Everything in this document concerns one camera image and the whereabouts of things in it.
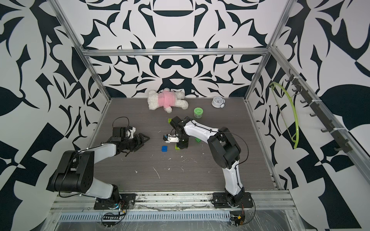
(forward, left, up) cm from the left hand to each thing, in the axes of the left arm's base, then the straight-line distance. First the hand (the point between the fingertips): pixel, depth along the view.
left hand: (145, 138), depth 93 cm
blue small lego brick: (-6, -12, -3) cm, 14 cm away
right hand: (-2, -23, -2) cm, 23 cm away
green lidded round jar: (+19, -35, +1) cm, 40 cm away
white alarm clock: (+31, -52, -1) cm, 61 cm away
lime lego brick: (-7, -20, -2) cm, 21 cm away
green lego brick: (-17, -30, +28) cm, 44 cm away
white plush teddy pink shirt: (+30, -13, +4) cm, 33 cm away
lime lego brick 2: (+15, -15, -2) cm, 21 cm away
